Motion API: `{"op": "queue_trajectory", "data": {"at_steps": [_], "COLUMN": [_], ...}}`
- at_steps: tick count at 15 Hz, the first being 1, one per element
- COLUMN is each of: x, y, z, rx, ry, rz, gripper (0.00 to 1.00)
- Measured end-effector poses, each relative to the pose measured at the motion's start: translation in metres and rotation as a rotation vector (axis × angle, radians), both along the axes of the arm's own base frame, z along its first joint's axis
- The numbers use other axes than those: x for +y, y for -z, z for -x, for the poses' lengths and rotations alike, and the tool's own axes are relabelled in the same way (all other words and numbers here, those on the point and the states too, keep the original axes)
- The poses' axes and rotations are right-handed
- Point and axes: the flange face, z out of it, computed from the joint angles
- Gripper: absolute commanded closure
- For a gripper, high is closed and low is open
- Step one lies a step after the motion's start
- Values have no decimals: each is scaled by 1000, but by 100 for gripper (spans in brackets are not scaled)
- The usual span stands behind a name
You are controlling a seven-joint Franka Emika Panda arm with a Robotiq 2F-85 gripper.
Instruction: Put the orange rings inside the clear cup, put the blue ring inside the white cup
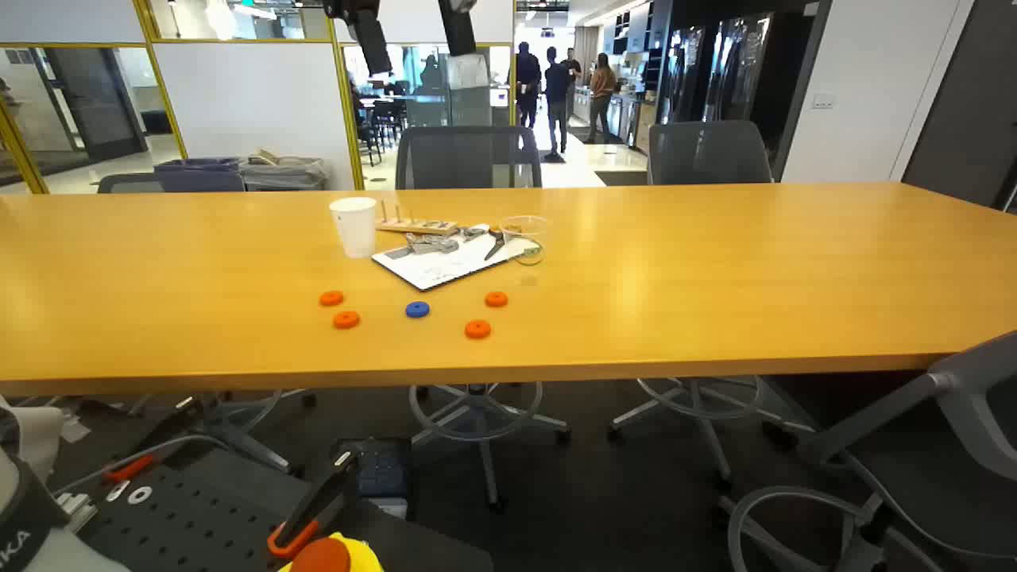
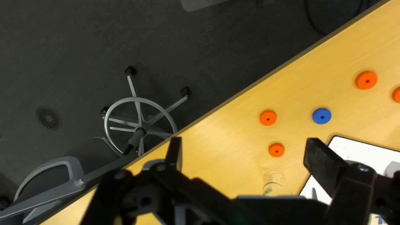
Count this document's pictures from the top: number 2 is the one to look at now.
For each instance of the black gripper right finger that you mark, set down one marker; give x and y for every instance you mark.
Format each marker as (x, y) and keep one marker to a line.
(354, 191)

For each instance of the round floor outlet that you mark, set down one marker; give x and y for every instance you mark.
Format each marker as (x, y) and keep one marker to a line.
(46, 116)

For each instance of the small whiteboard with red writing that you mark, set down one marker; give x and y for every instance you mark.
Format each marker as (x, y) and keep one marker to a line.
(366, 151)

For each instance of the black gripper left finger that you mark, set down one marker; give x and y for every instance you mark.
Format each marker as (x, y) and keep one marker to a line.
(137, 195)

